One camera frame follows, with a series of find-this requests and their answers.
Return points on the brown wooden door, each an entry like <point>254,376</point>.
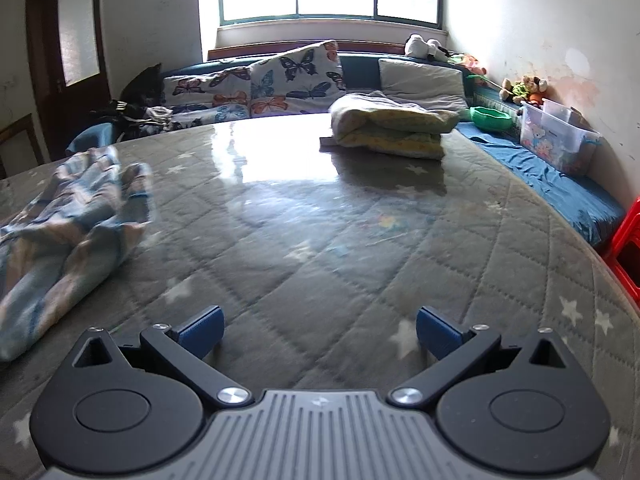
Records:
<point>45,85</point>

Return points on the pink plush toy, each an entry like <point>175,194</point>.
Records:
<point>472,63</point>

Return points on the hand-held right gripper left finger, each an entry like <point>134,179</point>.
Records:
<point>202,327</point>

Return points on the large clear plastic storage box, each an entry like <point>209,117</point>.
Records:
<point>550,142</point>

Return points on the wooden chair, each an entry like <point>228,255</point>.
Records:
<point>20,125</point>

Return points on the blue sheet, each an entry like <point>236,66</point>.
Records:
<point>550,185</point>

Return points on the small grey device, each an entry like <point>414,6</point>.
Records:
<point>327,142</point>

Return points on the folded pale yellow cloth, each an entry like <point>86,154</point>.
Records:
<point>390,125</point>

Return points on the blue pink striped garment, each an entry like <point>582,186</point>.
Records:
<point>60,220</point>

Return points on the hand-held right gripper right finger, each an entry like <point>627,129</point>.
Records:
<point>437,332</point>

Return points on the blue chair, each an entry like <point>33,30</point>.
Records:
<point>92,137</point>

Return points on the brown plush toy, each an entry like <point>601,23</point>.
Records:
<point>525,89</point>

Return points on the green plastic basin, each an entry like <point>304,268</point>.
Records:
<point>490,120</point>

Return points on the large butterfly print pillow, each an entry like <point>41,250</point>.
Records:
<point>295,80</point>

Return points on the white plush toy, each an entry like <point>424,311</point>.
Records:
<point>417,46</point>

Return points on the grey pillow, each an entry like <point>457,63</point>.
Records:
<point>420,80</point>

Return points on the black bag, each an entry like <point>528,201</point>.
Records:
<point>142,90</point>

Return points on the red plastic stool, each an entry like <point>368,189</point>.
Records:
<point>627,245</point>

